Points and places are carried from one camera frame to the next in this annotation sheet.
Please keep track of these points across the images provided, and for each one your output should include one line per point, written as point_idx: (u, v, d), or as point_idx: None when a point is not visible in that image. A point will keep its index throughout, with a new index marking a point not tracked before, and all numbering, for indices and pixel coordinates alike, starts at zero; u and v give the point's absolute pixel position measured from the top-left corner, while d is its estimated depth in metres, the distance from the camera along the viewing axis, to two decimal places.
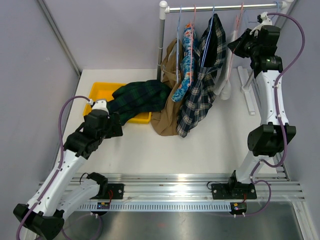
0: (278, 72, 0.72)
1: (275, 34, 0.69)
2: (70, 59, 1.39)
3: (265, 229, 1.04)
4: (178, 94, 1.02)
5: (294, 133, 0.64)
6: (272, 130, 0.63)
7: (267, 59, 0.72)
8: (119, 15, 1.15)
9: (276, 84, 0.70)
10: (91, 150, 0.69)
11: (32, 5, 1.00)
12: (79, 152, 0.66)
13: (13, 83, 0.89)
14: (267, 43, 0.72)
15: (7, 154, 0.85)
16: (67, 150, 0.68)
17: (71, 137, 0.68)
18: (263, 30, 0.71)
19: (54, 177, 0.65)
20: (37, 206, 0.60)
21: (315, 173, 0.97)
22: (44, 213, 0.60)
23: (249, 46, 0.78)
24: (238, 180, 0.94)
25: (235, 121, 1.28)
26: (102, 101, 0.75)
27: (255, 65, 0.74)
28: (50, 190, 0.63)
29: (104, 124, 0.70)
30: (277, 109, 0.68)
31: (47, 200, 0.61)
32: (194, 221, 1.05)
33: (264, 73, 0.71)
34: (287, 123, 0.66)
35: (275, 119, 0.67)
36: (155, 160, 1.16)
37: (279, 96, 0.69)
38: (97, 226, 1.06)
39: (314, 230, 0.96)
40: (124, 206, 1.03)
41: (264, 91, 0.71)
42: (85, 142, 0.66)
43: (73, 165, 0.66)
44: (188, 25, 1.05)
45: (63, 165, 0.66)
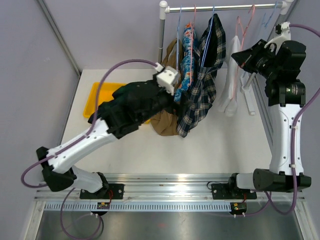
0: (299, 107, 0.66)
1: (299, 56, 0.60)
2: (70, 59, 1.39)
3: (266, 230, 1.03)
4: (178, 94, 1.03)
5: (309, 185, 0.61)
6: (282, 181, 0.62)
7: (287, 88, 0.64)
8: (119, 15, 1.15)
9: (295, 125, 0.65)
10: (127, 131, 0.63)
11: (32, 4, 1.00)
12: (111, 130, 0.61)
13: (13, 83, 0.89)
14: (288, 66, 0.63)
15: (7, 153, 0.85)
16: (102, 121, 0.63)
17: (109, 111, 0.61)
18: (285, 49, 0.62)
19: (79, 140, 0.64)
20: (52, 159, 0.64)
21: (315, 173, 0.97)
22: (55, 169, 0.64)
23: (264, 63, 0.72)
24: (238, 185, 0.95)
25: (235, 121, 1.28)
26: (171, 73, 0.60)
27: (272, 93, 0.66)
28: (69, 152, 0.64)
29: (149, 107, 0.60)
30: (291, 156, 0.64)
31: (62, 159, 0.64)
32: (194, 221, 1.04)
33: (281, 108, 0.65)
34: (301, 173, 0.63)
35: (288, 168, 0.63)
36: (155, 159, 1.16)
37: (295, 140, 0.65)
38: (96, 226, 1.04)
39: (314, 230, 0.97)
40: (125, 206, 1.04)
41: (279, 128, 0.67)
42: (121, 123, 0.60)
43: (100, 138, 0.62)
44: (188, 25, 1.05)
45: (92, 133, 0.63)
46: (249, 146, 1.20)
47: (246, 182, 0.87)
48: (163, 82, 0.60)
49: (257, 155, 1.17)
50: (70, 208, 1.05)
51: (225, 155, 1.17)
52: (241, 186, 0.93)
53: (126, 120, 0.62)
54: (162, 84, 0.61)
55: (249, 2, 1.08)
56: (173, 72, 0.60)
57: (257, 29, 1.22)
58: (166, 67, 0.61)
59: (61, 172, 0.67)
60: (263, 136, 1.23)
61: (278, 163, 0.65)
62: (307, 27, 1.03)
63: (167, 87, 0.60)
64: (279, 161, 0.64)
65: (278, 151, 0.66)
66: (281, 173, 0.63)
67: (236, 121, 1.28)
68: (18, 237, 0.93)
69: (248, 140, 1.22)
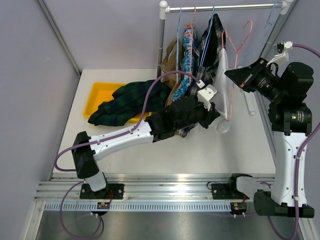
0: (304, 136, 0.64)
1: (306, 82, 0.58)
2: (70, 59, 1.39)
3: (265, 229, 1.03)
4: (178, 94, 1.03)
5: (312, 216, 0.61)
6: (284, 211, 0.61)
7: (292, 115, 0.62)
8: (119, 16, 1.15)
9: (299, 155, 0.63)
10: (166, 135, 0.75)
11: (32, 5, 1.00)
12: (153, 132, 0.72)
13: (12, 83, 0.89)
14: (293, 92, 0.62)
15: (7, 153, 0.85)
16: (146, 122, 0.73)
17: (154, 118, 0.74)
18: (291, 75, 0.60)
19: (122, 134, 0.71)
20: (95, 144, 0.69)
21: (315, 172, 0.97)
22: (95, 155, 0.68)
23: (267, 85, 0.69)
24: (238, 188, 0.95)
25: (234, 121, 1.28)
26: (210, 92, 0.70)
27: (276, 119, 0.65)
28: (112, 141, 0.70)
29: (185, 117, 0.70)
30: (295, 188, 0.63)
31: (104, 147, 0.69)
32: (193, 221, 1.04)
33: (286, 136, 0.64)
34: (304, 204, 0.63)
35: (290, 199, 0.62)
36: (154, 159, 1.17)
37: (299, 171, 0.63)
38: (97, 225, 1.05)
39: (314, 231, 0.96)
40: (124, 206, 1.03)
41: (282, 157, 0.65)
42: (164, 129, 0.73)
43: (142, 137, 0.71)
44: (188, 25, 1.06)
45: (136, 131, 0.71)
46: (249, 146, 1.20)
47: (247, 187, 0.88)
48: (202, 97, 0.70)
49: (257, 155, 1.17)
50: (72, 208, 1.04)
51: (225, 155, 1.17)
52: (241, 189, 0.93)
53: (166, 127, 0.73)
54: (201, 98, 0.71)
55: (249, 2, 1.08)
56: (212, 91, 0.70)
57: (257, 29, 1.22)
58: (207, 85, 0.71)
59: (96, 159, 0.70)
60: (263, 135, 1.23)
61: (280, 193, 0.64)
62: (307, 26, 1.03)
63: (205, 102, 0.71)
64: (282, 192, 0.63)
65: (280, 181, 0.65)
66: (283, 205, 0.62)
67: (236, 121, 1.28)
68: (18, 237, 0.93)
69: (248, 139, 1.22)
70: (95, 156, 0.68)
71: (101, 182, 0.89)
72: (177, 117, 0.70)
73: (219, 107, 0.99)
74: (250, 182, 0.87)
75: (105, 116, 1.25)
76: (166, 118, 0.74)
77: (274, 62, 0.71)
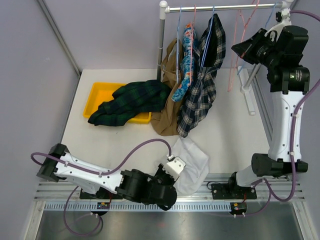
0: (302, 95, 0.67)
1: (301, 39, 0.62)
2: (70, 59, 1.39)
3: (265, 229, 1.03)
4: (178, 94, 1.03)
5: (305, 170, 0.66)
6: (280, 166, 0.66)
7: (290, 74, 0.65)
8: (119, 15, 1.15)
9: (296, 113, 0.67)
10: (129, 199, 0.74)
11: (32, 5, 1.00)
12: (122, 192, 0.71)
13: (12, 83, 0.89)
14: (290, 51, 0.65)
15: (7, 153, 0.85)
16: (121, 176, 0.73)
17: (132, 178, 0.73)
18: (287, 35, 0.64)
19: (92, 171, 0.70)
20: (61, 165, 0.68)
21: (315, 172, 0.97)
22: (56, 173, 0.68)
23: (264, 51, 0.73)
24: (238, 183, 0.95)
25: (235, 121, 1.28)
26: (180, 165, 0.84)
27: (275, 79, 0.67)
28: (77, 171, 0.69)
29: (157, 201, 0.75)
30: (290, 144, 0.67)
31: (68, 172, 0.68)
32: (193, 221, 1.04)
33: (283, 96, 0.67)
34: (298, 160, 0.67)
35: (286, 155, 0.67)
36: (154, 160, 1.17)
37: (295, 129, 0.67)
38: (96, 225, 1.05)
39: (314, 230, 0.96)
40: (124, 206, 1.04)
41: (280, 116, 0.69)
42: (135, 195, 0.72)
43: (106, 186, 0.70)
44: (188, 25, 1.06)
45: (105, 177, 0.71)
46: (249, 146, 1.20)
47: (246, 177, 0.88)
48: (172, 169, 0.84)
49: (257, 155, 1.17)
50: (72, 208, 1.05)
51: (224, 156, 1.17)
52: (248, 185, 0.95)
53: (136, 196, 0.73)
54: (168, 168, 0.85)
55: (248, 2, 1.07)
56: (181, 164, 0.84)
57: (257, 29, 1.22)
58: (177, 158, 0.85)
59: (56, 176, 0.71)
60: (263, 135, 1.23)
61: (276, 150, 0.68)
62: (307, 26, 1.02)
63: (174, 174, 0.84)
64: (279, 148, 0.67)
65: (278, 139, 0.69)
66: (279, 160, 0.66)
67: (236, 121, 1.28)
68: (18, 237, 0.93)
69: (248, 139, 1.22)
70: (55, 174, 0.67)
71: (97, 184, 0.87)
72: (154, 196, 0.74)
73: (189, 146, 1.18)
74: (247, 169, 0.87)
75: (105, 116, 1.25)
76: (141, 186, 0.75)
77: (273, 30, 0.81)
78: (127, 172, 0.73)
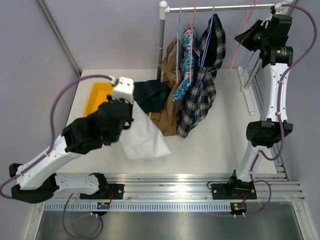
0: (286, 65, 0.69)
1: (287, 23, 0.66)
2: (70, 59, 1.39)
3: (265, 229, 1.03)
4: (178, 94, 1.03)
5: (291, 130, 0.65)
6: (270, 125, 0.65)
7: (277, 50, 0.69)
8: (119, 15, 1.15)
9: (282, 80, 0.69)
10: (89, 147, 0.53)
11: (32, 5, 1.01)
12: (72, 149, 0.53)
13: (13, 83, 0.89)
14: (278, 33, 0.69)
15: (7, 154, 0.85)
16: (63, 137, 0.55)
17: (70, 127, 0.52)
18: (274, 18, 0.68)
19: (40, 158, 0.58)
20: (20, 178, 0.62)
21: (315, 173, 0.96)
22: (22, 187, 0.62)
23: (259, 36, 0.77)
24: (238, 177, 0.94)
25: (236, 121, 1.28)
26: (129, 83, 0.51)
27: (264, 55, 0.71)
28: (33, 171, 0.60)
29: (116, 126, 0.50)
30: (278, 106, 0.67)
31: (28, 177, 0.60)
32: (193, 221, 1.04)
33: (271, 66, 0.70)
34: (286, 121, 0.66)
35: (274, 115, 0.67)
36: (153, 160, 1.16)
37: (282, 92, 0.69)
38: (96, 225, 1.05)
39: (314, 230, 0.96)
40: (124, 206, 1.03)
41: (268, 84, 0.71)
42: (82, 139, 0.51)
43: (59, 157, 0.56)
44: (188, 25, 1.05)
45: (52, 152, 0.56)
46: None
47: (242, 168, 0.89)
48: (123, 95, 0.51)
49: None
50: (70, 209, 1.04)
51: (224, 156, 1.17)
52: (248, 181, 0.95)
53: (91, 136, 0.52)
54: (120, 96, 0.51)
55: (248, 2, 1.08)
56: (131, 82, 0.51)
57: None
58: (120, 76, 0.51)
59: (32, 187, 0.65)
60: None
61: (265, 112, 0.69)
62: (307, 26, 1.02)
63: (129, 98, 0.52)
64: (267, 110, 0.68)
65: (266, 102, 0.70)
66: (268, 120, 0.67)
67: (236, 121, 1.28)
68: (18, 237, 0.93)
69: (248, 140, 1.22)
70: (22, 188, 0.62)
71: (92, 180, 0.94)
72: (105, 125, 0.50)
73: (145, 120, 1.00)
74: (244, 162, 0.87)
75: None
76: (88, 128, 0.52)
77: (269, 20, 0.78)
78: (64, 128, 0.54)
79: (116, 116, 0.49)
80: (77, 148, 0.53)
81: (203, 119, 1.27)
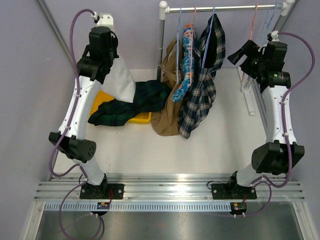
0: (285, 88, 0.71)
1: (282, 50, 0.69)
2: (70, 59, 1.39)
3: (265, 229, 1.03)
4: (178, 94, 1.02)
5: (302, 154, 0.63)
6: (278, 148, 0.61)
7: (274, 74, 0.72)
8: (119, 16, 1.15)
9: (284, 101, 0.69)
10: (104, 68, 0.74)
11: (32, 5, 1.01)
12: (94, 76, 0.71)
13: (13, 84, 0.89)
14: (274, 59, 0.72)
15: (7, 153, 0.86)
16: (81, 77, 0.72)
17: (81, 67, 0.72)
18: (270, 45, 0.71)
19: (75, 105, 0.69)
20: (69, 131, 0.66)
21: (315, 173, 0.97)
22: (76, 136, 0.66)
23: (256, 61, 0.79)
24: (238, 183, 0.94)
25: (236, 121, 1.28)
26: (108, 17, 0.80)
27: (262, 80, 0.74)
28: (78, 115, 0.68)
29: (107, 43, 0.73)
30: (284, 127, 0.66)
31: (76, 124, 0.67)
32: (194, 221, 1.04)
33: (270, 89, 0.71)
34: (294, 143, 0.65)
35: (282, 137, 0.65)
36: (154, 160, 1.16)
37: (286, 113, 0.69)
38: (97, 225, 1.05)
39: (314, 230, 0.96)
40: (124, 206, 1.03)
41: (270, 105, 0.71)
42: (96, 66, 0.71)
43: (91, 90, 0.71)
44: (188, 25, 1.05)
45: (82, 92, 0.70)
46: (248, 146, 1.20)
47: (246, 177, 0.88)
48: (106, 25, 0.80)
49: None
50: (73, 208, 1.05)
51: (224, 156, 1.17)
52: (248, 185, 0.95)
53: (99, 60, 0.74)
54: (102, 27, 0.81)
55: (249, 2, 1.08)
56: (109, 16, 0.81)
57: (257, 30, 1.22)
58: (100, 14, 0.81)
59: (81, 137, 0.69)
60: (263, 136, 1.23)
61: (272, 134, 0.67)
62: (307, 27, 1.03)
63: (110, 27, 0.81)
64: (273, 132, 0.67)
65: (271, 124, 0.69)
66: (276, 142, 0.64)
67: (236, 121, 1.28)
68: (18, 237, 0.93)
69: (248, 140, 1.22)
70: (77, 137, 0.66)
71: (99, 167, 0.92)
72: (102, 44, 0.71)
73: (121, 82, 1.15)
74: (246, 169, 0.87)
75: (105, 116, 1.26)
76: (93, 57, 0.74)
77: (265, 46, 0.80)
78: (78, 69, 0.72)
79: (105, 33, 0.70)
80: (98, 74, 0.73)
81: (204, 119, 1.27)
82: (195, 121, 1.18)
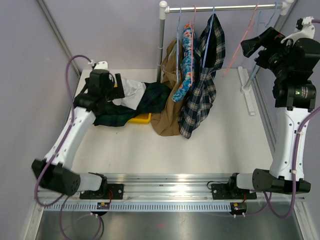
0: (307, 113, 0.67)
1: (312, 57, 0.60)
2: (70, 59, 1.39)
3: (265, 230, 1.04)
4: (179, 94, 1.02)
5: (307, 191, 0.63)
6: (281, 185, 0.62)
7: (297, 91, 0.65)
8: (119, 15, 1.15)
9: (300, 130, 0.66)
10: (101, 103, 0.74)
11: (31, 5, 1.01)
12: (89, 108, 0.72)
13: (13, 83, 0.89)
14: (300, 68, 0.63)
15: (7, 154, 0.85)
16: (77, 108, 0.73)
17: (79, 100, 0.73)
18: (299, 48, 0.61)
19: (67, 133, 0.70)
20: (55, 158, 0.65)
21: (315, 173, 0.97)
22: (64, 164, 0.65)
23: (276, 59, 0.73)
24: (238, 184, 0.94)
25: (236, 121, 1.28)
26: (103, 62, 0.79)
27: (280, 94, 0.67)
28: (67, 144, 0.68)
29: (107, 82, 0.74)
30: (293, 162, 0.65)
31: (64, 152, 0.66)
32: (193, 221, 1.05)
33: (288, 111, 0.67)
34: (301, 180, 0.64)
35: (288, 173, 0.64)
36: (154, 161, 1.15)
37: (299, 146, 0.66)
38: (97, 226, 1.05)
39: (314, 230, 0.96)
40: (125, 206, 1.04)
41: (283, 131, 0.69)
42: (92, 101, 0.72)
43: (85, 120, 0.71)
44: (188, 25, 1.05)
45: (76, 121, 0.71)
46: (248, 146, 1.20)
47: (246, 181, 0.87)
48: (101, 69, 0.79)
49: (257, 155, 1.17)
50: (71, 208, 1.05)
51: (224, 156, 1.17)
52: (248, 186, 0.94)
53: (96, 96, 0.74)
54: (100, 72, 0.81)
55: (249, 2, 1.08)
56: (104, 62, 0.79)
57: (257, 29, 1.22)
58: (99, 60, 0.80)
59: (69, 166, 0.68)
60: (263, 136, 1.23)
61: (279, 167, 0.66)
62: None
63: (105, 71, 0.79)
64: (281, 166, 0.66)
65: (280, 157, 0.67)
66: (281, 178, 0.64)
67: (236, 121, 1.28)
68: (18, 237, 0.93)
69: (248, 140, 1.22)
70: (64, 165, 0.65)
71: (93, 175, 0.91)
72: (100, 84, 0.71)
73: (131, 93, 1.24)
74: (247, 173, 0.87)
75: (105, 116, 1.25)
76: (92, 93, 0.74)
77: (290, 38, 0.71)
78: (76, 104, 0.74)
79: (104, 73, 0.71)
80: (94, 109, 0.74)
81: (204, 119, 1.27)
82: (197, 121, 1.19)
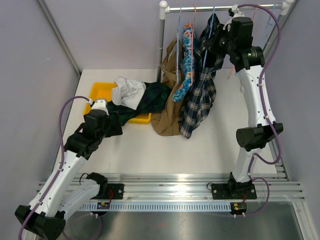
0: (261, 67, 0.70)
1: (248, 24, 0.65)
2: (70, 59, 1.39)
3: (265, 231, 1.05)
4: (179, 94, 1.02)
5: (282, 129, 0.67)
6: (261, 131, 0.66)
7: (247, 53, 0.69)
8: (119, 15, 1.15)
9: (261, 82, 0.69)
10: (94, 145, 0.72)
11: (31, 5, 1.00)
12: (80, 153, 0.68)
13: (13, 83, 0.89)
14: (242, 35, 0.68)
15: (6, 154, 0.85)
16: (68, 150, 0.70)
17: (71, 142, 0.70)
18: (235, 22, 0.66)
19: (55, 178, 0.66)
20: (39, 207, 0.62)
21: (315, 173, 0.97)
22: (46, 214, 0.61)
23: (223, 41, 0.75)
24: (238, 179, 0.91)
25: (236, 121, 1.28)
26: (102, 100, 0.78)
27: (237, 60, 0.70)
28: (53, 189, 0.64)
29: (103, 123, 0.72)
30: (264, 109, 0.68)
31: (49, 200, 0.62)
32: (193, 221, 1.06)
33: (247, 71, 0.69)
34: (275, 121, 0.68)
35: (263, 119, 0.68)
36: (154, 161, 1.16)
37: (264, 95, 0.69)
38: (97, 225, 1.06)
39: (314, 230, 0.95)
40: (124, 206, 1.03)
41: (248, 89, 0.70)
42: (84, 144, 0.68)
43: (74, 166, 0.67)
44: (188, 25, 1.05)
45: (64, 166, 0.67)
46: None
47: (239, 164, 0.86)
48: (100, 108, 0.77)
49: None
50: None
51: (224, 156, 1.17)
52: (248, 180, 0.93)
53: (89, 137, 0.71)
54: None
55: (248, 2, 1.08)
56: (102, 99, 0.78)
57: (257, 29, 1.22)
58: (96, 99, 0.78)
59: (52, 215, 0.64)
60: None
61: (254, 118, 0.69)
62: (307, 27, 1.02)
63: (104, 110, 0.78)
64: (255, 116, 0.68)
65: (252, 108, 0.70)
66: (259, 126, 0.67)
67: (237, 121, 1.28)
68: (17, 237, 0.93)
69: None
70: (47, 215, 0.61)
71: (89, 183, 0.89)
72: (96, 125, 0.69)
73: (131, 95, 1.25)
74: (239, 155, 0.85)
75: None
76: (86, 134, 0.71)
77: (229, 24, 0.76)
78: (67, 145, 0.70)
79: (101, 115, 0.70)
80: (87, 152, 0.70)
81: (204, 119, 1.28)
82: (197, 121, 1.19)
